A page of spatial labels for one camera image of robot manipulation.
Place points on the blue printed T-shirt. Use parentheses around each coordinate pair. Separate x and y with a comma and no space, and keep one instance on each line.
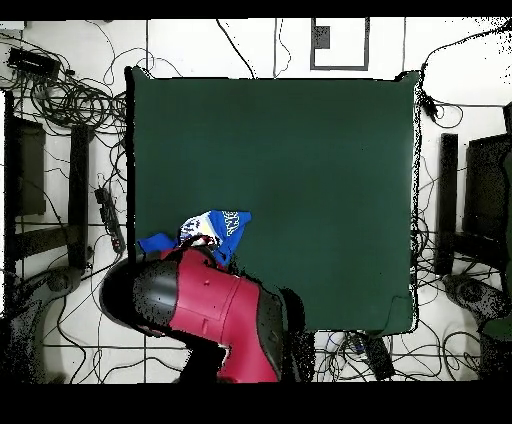
(230,240)

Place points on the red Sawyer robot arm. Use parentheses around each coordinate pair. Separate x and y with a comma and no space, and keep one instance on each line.
(208,296)

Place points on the dark green table cloth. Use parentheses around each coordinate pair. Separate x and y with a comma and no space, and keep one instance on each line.
(320,160)

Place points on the black power strip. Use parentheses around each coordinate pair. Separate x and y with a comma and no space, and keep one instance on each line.
(110,218)

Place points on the small dark grey square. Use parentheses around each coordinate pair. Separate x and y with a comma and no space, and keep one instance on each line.
(322,38)

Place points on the black rectangular floor device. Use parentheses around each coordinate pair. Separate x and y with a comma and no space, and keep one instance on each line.
(378,356)

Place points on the black plug adapter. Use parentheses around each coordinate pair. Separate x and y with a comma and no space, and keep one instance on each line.
(430,106)

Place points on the dark grey floor stand base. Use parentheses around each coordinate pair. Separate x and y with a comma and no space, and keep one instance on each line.
(472,292)
(58,282)

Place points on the black electronics box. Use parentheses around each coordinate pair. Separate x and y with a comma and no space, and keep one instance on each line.
(34,62)

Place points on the dark green round object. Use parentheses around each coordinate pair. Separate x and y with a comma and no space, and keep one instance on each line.
(498,328)

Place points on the grey square floor frame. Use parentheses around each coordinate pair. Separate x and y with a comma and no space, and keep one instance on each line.
(340,68)

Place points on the black metal frame stand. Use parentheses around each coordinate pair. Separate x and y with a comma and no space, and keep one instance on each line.
(78,192)
(448,192)

